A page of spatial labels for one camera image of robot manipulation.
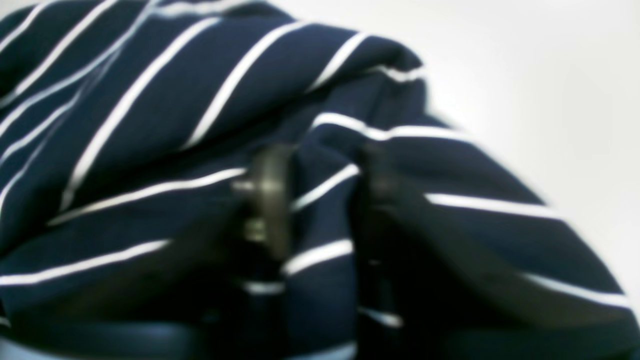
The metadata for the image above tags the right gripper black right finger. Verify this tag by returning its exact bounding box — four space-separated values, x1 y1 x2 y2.
350 145 639 360

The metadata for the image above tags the navy white striped t-shirt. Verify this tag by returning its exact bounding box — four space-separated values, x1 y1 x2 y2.
1 0 639 360

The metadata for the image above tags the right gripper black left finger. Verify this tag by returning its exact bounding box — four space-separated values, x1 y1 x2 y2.
1 145 295 360

